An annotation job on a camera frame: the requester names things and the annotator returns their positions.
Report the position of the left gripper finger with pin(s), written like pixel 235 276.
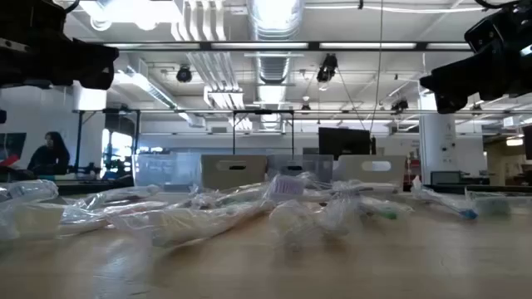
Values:
pixel 97 62

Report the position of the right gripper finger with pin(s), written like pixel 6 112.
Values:
pixel 442 91

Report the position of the black background robot arm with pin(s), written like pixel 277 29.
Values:
pixel 87 169

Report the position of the black ceiling spotlight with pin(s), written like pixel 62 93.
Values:
pixel 328 66
pixel 183 74
pixel 400 106

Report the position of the white building column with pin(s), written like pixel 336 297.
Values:
pixel 436 145

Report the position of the small dark desk monitor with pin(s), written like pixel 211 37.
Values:
pixel 445 177

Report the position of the person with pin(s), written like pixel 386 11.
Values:
pixel 50 160

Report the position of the large black monitor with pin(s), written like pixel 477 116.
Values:
pixel 343 143

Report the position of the white plastic bin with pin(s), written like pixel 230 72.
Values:
pixel 349 174

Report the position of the clear plastic bin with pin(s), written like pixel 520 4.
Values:
pixel 166 170

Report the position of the dark smoky plastic bin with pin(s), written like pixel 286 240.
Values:
pixel 316 166

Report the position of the light grey plastic bin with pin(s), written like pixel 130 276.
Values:
pixel 249 178

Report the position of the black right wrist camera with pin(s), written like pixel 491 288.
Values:
pixel 494 31

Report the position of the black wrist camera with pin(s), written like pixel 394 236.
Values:
pixel 494 31
pixel 29 18

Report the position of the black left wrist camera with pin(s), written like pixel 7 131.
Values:
pixel 29 18

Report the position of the black background rig frame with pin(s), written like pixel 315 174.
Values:
pixel 78 141

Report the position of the dark wall screen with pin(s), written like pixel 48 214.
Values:
pixel 12 145

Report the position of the silver ventilation duct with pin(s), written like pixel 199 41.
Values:
pixel 274 68

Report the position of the black rack frame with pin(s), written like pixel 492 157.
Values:
pixel 262 111

